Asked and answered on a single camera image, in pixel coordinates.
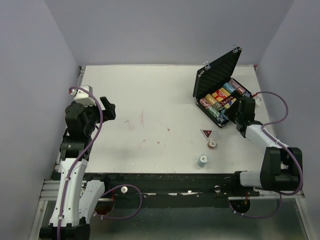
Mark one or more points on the aluminium frame rail left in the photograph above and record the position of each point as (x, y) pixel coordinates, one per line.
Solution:
(49, 191)

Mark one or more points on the clear round dealer button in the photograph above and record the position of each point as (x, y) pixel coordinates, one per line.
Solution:
(216, 135)

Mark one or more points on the red white chip row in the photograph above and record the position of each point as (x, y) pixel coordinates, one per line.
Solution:
(204, 103)

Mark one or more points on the gold chip row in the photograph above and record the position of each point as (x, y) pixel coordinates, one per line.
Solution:
(211, 99)

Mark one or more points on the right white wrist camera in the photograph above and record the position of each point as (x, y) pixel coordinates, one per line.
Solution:
(258, 100)

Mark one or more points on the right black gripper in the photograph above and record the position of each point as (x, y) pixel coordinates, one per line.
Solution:
(231, 111)

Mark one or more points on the aluminium table edge rail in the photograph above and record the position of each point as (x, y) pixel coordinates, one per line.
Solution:
(82, 70)

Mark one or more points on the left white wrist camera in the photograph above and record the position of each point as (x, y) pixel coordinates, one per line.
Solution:
(82, 97)

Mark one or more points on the light blue chip stack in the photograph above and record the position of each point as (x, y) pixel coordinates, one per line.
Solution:
(202, 160)
(225, 113)
(229, 88)

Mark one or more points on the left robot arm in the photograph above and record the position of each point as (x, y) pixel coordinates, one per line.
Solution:
(76, 201)

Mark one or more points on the red card deck box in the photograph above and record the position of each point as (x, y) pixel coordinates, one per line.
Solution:
(220, 94)

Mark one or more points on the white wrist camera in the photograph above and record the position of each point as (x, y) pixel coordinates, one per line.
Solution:
(82, 97)
(258, 100)

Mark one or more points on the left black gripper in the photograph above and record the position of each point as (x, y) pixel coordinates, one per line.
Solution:
(109, 114)

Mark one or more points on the green blue chip row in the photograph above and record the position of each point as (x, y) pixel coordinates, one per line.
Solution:
(217, 115)

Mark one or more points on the red triangular dealer card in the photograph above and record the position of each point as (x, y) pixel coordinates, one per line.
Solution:
(207, 133)

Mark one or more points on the red white chip stack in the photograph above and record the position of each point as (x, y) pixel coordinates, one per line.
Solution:
(212, 144)

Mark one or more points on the black poker case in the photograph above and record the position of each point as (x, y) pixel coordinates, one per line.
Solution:
(213, 76)

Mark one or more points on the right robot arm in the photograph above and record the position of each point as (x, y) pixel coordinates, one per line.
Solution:
(281, 170)

